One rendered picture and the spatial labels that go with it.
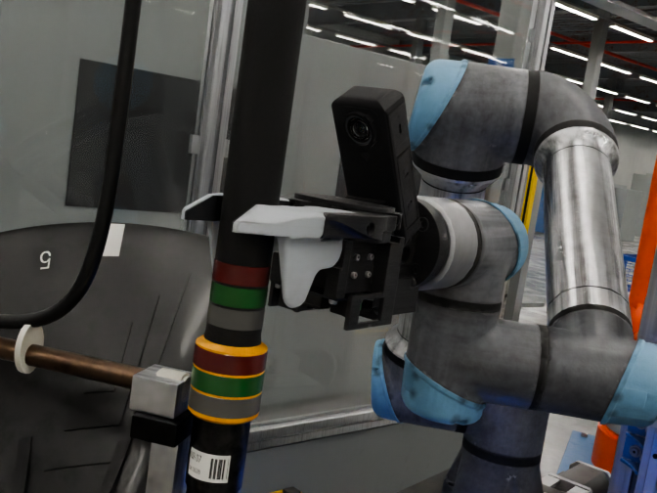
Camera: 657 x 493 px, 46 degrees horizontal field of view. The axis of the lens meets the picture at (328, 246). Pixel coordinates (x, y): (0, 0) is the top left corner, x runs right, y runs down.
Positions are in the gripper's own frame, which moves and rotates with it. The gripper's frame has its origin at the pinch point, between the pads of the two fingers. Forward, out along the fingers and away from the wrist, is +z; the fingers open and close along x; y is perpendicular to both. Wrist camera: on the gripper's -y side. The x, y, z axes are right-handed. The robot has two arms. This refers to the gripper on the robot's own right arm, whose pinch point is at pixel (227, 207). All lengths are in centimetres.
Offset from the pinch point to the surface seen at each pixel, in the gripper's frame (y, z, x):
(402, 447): 58, -115, 51
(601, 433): 123, -384, 86
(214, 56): -16, -54, 62
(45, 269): 8.0, -2.1, 20.6
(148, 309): 9.4, -5.6, 12.4
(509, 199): 1, -139, 47
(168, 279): 7.3, -7.8, 13.1
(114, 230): 4.6, -6.8, 19.0
